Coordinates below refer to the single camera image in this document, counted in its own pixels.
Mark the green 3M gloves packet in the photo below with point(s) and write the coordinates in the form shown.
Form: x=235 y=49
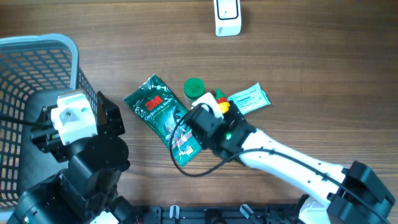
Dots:
x=156 y=104

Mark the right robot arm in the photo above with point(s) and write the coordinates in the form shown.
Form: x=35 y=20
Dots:
x=334 y=193

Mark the red sauce bottle yellow label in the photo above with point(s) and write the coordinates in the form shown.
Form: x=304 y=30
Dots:
x=222 y=101

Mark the teal wet wipes packet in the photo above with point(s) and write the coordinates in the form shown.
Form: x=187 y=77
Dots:
x=250 y=99

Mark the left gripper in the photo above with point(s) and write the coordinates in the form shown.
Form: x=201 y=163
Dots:
x=43 y=135

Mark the green lid jar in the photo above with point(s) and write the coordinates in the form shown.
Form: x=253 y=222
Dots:
x=193 y=89

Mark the white barcode scanner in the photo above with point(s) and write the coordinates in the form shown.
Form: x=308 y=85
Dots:
x=228 y=21

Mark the grey plastic mesh basket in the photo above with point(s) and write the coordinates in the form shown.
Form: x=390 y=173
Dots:
x=34 y=71

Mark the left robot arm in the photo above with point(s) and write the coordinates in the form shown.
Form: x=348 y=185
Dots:
x=96 y=156

